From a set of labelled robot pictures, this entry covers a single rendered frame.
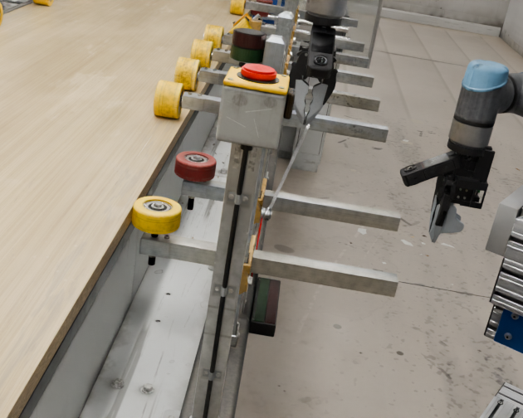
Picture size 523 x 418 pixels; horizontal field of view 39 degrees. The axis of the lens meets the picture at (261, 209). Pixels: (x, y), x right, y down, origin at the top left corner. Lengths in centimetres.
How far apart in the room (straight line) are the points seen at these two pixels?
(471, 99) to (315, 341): 142
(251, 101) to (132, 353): 68
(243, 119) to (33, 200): 52
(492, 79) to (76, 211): 75
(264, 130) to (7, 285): 40
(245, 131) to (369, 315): 208
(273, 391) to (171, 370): 105
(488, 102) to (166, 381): 75
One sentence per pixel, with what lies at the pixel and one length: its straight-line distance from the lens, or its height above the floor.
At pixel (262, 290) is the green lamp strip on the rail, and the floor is 70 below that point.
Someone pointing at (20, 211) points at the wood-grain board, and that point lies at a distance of 121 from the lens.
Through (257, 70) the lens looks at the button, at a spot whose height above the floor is 123.
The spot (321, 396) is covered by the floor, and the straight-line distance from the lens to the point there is 239.
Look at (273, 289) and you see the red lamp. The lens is 146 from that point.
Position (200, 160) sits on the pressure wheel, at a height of 91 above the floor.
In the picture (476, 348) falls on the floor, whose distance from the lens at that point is 286.
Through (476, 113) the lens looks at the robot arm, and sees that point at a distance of 142.
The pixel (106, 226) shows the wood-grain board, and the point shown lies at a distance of 117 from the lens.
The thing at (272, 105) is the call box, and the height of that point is 120.
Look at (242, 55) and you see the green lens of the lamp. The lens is 133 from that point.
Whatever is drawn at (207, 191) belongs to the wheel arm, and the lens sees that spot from 148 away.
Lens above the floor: 142
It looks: 24 degrees down
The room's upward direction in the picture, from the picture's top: 10 degrees clockwise
